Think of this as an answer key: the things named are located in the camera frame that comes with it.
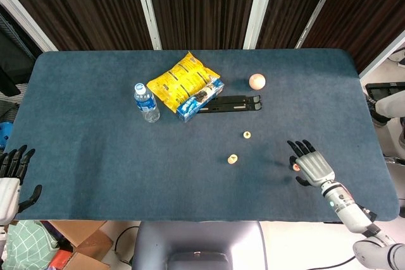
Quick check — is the white rounded machine part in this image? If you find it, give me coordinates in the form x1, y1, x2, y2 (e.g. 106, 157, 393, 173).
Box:
375, 89, 405, 123

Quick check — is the white screen frame post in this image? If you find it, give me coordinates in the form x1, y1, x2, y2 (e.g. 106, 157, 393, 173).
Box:
0, 0, 59, 52
296, 0, 345, 49
242, 0, 279, 50
132, 0, 163, 51
359, 29, 405, 77

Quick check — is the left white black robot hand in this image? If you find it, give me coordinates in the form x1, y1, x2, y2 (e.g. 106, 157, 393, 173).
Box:
0, 145, 43, 225

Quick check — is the black chair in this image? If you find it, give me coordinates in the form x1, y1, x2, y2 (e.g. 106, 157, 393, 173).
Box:
0, 13, 36, 97

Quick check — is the black flat tray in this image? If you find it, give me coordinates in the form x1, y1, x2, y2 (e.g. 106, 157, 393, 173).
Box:
365, 82, 405, 102

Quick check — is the orange red packet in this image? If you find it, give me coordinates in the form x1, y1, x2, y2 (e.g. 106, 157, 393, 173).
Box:
50, 249, 75, 270

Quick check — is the blue plastic object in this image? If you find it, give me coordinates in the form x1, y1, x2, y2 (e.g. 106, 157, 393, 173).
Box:
0, 121, 14, 152

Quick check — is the brown slatted screen panel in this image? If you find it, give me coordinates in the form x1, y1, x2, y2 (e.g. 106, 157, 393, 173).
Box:
256, 0, 339, 50
302, 0, 405, 73
0, 0, 153, 52
147, 0, 262, 51

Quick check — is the brown cardboard box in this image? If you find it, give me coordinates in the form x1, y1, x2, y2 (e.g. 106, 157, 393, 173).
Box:
47, 220, 114, 270

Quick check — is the blue cookie box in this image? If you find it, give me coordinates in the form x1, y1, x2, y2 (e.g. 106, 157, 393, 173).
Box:
176, 77, 225, 123

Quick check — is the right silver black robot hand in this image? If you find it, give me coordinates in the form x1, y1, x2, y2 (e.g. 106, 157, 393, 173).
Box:
286, 139, 336, 188

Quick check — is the clear plastic water bottle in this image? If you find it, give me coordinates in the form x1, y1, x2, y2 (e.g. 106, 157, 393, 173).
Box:
133, 82, 161, 123

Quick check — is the blue velvet table cloth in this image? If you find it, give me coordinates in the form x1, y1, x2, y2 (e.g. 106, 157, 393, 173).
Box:
14, 48, 400, 223

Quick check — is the beige wooden ball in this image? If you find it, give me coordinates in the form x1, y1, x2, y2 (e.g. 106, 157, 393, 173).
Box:
249, 73, 266, 90

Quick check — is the yellow snack bag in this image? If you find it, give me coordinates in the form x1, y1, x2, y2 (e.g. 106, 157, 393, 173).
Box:
146, 51, 221, 114

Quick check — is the grey robot torso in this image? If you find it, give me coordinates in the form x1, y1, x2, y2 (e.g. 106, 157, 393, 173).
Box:
132, 221, 268, 270

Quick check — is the green checkered cloth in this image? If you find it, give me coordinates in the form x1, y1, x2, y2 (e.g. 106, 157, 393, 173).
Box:
5, 220, 60, 270

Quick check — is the black folding stand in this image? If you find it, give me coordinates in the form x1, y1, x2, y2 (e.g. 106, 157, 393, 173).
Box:
196, 94, 263, 114

